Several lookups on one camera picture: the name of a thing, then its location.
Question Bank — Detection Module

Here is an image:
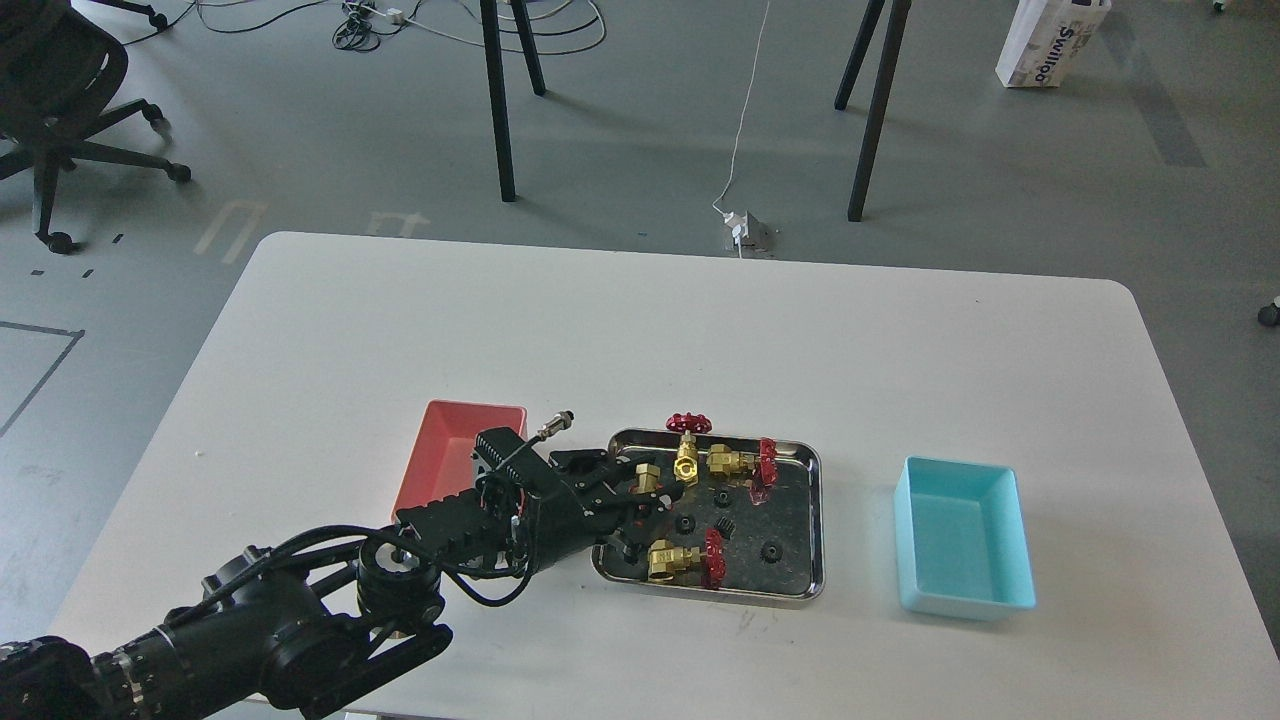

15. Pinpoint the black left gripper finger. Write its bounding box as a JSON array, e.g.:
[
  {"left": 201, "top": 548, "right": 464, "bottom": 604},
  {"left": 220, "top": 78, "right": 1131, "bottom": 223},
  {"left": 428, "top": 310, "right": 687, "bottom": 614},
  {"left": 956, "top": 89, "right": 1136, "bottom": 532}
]
[
  {"left": 548, "top": 448, "right": 658, "bottom": 498},
  {"left": 590, "top": 486, "right": 685, "bottom": 561}
]

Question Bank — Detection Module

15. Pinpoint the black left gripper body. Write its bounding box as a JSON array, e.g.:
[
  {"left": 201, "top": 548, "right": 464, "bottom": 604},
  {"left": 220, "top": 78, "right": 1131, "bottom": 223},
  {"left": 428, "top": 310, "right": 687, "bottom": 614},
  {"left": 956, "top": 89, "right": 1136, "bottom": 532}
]
[{"left": 475, "top": 427, "right": 613, "bottom": 577}]

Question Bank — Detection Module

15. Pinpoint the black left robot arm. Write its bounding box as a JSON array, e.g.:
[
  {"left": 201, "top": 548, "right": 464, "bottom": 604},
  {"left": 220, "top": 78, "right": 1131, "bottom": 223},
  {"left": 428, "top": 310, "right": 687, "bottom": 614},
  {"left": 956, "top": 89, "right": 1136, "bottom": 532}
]
[{"left": 3, "top": 427, "right": 684, "bottom": 719}]

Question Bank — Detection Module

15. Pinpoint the brass valve bottom red wheel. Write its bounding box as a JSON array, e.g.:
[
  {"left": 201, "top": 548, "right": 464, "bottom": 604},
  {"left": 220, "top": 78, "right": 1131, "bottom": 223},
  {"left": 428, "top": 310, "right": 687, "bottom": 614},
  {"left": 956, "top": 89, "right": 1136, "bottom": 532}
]
[{"left": 646, "top": 528, "right": 727, "bottom": 591}]

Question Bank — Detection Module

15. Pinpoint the brass valve upright red wheel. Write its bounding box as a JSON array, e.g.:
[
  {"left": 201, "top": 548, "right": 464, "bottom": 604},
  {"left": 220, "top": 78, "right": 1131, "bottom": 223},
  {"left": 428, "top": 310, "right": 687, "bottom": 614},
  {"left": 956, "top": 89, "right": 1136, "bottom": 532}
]
[{"left": 666, "top": 413, "right": 713, "bottom": 486}]

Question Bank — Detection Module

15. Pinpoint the pink plastic box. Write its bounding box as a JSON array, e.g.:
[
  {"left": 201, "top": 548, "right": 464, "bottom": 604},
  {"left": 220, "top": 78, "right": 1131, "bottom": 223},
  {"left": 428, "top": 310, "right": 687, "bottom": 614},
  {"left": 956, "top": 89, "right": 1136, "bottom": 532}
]
[{"left": 393, "top": 398, "right": 527, "bottom": 512}]

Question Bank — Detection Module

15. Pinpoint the brass valve top right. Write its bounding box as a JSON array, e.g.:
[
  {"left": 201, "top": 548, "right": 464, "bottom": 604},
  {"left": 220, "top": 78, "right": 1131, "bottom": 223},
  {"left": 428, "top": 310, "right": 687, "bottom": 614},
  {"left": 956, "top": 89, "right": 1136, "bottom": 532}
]
[{"left": 707, "top": 437, "right": 780, "bottom": 505}]

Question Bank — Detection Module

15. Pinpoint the light blue plastic box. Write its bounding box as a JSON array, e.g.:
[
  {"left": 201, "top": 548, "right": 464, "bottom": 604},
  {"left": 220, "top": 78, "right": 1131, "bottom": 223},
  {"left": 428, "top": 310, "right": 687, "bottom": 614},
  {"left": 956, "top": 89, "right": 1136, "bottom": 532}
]
[{"left": 893, "top": 456, "right": 1037, "bottom": 621}]

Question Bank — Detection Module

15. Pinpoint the stainless steel tray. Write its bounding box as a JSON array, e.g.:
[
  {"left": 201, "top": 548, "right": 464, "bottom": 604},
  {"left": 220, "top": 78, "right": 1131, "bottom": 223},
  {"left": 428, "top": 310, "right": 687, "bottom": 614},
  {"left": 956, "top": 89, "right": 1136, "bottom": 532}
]
[{"left": 591, "top": 434, "right": 824, "bottom": 603}]

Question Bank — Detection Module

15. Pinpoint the white power adapter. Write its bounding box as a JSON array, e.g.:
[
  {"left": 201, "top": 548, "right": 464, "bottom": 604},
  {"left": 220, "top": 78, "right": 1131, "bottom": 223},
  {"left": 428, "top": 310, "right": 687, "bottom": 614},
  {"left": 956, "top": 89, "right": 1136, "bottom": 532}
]
[{"left": 722, "top": 211, "right": 772, "bottom": 258}]

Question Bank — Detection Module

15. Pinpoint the black table leg left rear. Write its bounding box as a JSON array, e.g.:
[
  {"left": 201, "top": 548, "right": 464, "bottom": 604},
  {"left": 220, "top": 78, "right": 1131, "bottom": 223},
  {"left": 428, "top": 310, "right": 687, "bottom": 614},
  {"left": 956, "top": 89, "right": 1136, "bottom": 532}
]
[{"left": 509, "top": 0, "right": 547, "bottom": 97}]

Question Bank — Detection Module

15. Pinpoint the black table leg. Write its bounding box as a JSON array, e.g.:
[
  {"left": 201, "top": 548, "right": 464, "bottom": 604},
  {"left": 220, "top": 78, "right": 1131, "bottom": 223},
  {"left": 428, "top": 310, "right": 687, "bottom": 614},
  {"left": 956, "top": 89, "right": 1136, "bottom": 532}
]
[
  {"left": 509, "top": 0, "right": 547, "bottom": 97},
  {"left": 833, "top": 0, "right": 886, "bottom": 111},
  {"left": 479, "top": 0, "right": 517, "bottom": 202},
  {"left": 847, "top": 1, "right": 913, "bottom": 222}
]

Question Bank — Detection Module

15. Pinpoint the black table leg right front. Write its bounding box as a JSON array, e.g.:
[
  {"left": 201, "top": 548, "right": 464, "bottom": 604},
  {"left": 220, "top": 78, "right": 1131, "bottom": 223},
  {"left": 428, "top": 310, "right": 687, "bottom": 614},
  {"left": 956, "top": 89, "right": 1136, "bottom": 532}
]
[{"left": 847, "top": 1, "right": 913, "bottom": 222}]

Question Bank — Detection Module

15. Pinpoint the black table leg left front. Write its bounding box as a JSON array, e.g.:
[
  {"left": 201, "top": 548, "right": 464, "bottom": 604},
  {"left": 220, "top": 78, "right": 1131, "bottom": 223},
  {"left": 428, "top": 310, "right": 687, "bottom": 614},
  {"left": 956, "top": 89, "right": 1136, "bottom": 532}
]
[{"left": 479, "top": 0, "right": 517, "bottom": 202}]

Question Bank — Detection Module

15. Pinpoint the black table leg right rear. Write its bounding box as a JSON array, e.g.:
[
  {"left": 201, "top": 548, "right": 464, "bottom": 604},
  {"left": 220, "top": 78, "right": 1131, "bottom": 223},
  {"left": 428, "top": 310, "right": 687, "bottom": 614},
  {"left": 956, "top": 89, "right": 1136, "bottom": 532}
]
[{"left": 833, "top": 0, "right": 886, "bottom": 111}]

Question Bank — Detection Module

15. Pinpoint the white paper bag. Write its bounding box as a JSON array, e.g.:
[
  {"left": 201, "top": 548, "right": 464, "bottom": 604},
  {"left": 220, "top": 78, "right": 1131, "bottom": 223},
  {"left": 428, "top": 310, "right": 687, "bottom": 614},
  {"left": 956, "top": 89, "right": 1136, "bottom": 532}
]
[{"left": 995, "top": 1, "right": 1112, "bottom": 88}]

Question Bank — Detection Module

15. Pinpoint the black office chair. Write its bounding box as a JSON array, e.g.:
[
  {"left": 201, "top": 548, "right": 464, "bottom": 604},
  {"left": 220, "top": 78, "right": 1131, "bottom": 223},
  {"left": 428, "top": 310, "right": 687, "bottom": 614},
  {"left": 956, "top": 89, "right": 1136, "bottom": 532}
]
[{"left": 1, "top": 1, "right": 191, "bottom": 255}]

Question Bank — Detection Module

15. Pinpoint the black caster wheel right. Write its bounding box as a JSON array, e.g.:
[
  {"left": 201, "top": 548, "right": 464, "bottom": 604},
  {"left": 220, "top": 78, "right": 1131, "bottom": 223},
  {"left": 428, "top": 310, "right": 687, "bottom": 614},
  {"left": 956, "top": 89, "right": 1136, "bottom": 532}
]
[{"left": 1256, "top": 301, "right": 1280, "bottom": 328}]

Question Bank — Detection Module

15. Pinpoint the white cable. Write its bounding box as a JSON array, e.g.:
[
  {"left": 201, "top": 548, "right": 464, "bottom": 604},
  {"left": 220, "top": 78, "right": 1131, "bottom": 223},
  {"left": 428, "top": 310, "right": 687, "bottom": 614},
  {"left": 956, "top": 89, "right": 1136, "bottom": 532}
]
[{"left": 712, "top": 0, "right": 772, "bottom": 217}]

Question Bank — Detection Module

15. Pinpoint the black cable bundle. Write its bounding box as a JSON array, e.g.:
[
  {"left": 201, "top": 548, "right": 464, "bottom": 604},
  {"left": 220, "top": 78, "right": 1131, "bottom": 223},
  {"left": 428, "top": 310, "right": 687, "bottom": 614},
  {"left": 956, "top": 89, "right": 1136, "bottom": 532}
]
[{"left": 333, "top": 8, "right": 383, "bottom": 53}]

